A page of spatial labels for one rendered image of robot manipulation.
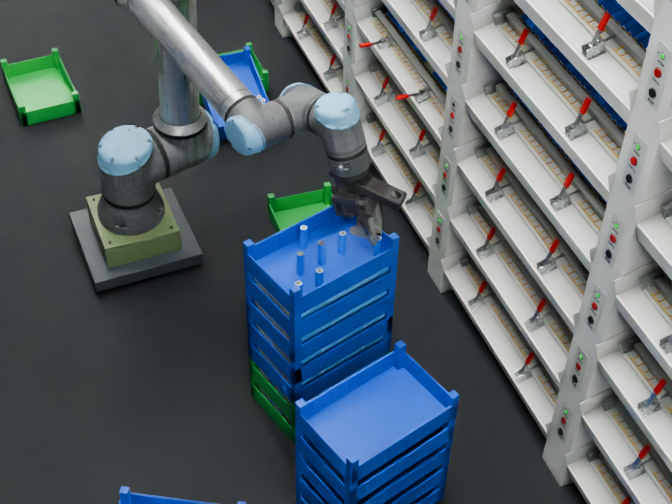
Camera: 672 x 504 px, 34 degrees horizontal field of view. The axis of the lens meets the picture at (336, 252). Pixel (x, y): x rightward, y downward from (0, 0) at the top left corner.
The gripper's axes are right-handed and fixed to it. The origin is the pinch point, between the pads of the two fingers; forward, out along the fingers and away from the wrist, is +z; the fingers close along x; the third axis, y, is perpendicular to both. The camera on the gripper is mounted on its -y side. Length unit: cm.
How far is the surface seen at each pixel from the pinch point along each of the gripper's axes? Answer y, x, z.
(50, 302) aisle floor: 105, 7, 29
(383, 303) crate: 2.1, 1.6, 19.3
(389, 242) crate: -2.4, -0.4, 1.4
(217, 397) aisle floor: 48, 18, 44
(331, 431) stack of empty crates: 1.1, 39.2, 23.1
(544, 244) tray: -33.1, -17.6, 13.0
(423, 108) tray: 10, -59, 3
